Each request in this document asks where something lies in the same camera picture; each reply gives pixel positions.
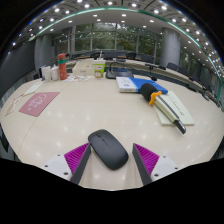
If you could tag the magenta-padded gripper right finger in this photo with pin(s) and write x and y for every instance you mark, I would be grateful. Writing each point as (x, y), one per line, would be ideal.
(165, 166)

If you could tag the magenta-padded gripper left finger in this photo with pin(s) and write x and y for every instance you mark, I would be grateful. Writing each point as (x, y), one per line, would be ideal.
(57, 164)

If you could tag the black computer mouse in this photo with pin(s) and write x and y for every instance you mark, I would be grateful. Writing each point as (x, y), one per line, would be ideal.
(108, 150)

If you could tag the pink printed mouse pad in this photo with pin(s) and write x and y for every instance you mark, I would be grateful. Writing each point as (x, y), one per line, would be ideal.
(38, 103)

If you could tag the white booklet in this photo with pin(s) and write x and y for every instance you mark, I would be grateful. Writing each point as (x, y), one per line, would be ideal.
(182, 111)

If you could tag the white paper sheet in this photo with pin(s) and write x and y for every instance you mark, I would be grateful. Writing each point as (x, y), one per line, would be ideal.
(33, 88)

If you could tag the colourful sticker sheet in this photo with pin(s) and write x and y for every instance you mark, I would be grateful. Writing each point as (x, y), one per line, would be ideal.
(78, 78)

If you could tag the blue and white book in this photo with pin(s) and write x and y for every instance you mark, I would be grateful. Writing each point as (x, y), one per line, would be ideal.
(128, 85)

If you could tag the white lidded mug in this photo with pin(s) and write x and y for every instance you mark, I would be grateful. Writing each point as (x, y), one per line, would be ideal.
(55, 73)

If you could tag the white paper cup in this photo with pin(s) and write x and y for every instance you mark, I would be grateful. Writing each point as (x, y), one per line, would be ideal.
(46, 73)

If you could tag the long curved conference table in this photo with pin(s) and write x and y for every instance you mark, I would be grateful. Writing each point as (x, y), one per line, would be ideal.
(173, 74)

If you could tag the red bottle with green band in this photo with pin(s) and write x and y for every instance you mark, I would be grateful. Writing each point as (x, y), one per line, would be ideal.
(62, 68)

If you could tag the beige cardboard box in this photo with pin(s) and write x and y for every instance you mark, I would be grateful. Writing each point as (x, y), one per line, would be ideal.
(83, 68)

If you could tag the dark conference chairs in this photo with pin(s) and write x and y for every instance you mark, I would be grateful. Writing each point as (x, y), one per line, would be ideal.
(172, 66)

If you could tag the black gooseneck desk microphone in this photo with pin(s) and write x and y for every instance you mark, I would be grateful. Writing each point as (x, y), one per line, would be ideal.
(120, 74)

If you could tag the green printed paper cup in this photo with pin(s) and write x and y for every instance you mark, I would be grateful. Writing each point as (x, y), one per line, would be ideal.
(99, 70)

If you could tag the ceiling lights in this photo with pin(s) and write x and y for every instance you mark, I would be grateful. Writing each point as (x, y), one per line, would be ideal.
(124, 15)

